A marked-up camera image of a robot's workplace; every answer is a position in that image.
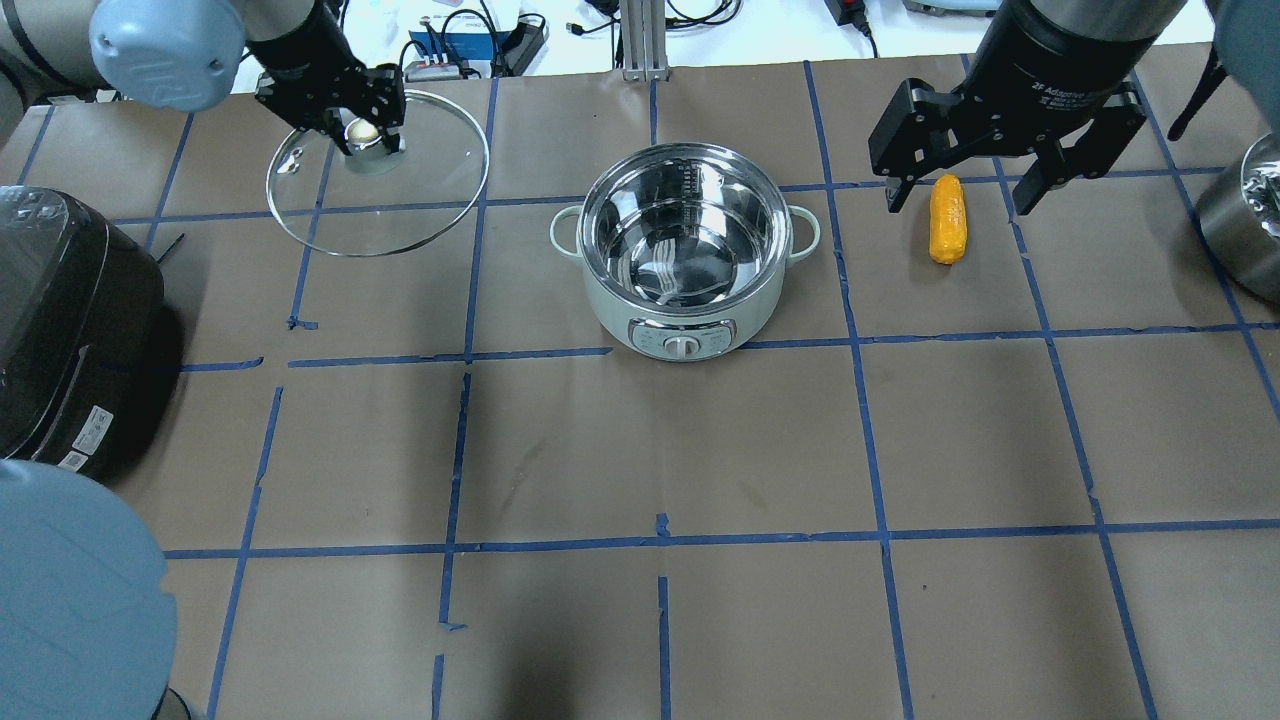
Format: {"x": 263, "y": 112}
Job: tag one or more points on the aluminium frame post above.
{"x": 643, "y": 40}

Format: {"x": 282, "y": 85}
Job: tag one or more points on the black rice cooker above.
{"x": 79, "y": 299}

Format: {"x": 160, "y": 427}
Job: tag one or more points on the blue box with cables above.
{"x": 469, "y": 40}

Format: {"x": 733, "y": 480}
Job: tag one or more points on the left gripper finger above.
{"x": 334, "y": 125}

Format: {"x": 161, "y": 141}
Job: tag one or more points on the black power adapter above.
{"x": 854, "y": 14}

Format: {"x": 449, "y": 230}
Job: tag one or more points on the steel kettle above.
{"x": 1239, "y": 217}

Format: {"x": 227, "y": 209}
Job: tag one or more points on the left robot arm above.
{"x": 751, "y": 69}

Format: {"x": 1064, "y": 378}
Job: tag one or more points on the pale green electric pot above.
{"x": 684, "y": 249}

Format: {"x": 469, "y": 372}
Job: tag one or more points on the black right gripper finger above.
{"x": 921, "y": 130}
{"x": 1092, "y": 156}

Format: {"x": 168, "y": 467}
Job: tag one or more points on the yellow corn cob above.
{"x": 948, "y": 224}

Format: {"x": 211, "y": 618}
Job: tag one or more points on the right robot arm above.
{"x": 1051, "y": 80}

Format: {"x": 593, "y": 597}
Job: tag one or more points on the glass pot lid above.
{"x": 380, "y": 196}

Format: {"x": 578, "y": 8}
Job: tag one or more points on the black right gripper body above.
{"x": 1052, "y": 66}

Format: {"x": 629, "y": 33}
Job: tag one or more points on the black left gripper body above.
{"x": 296, "y": 48}

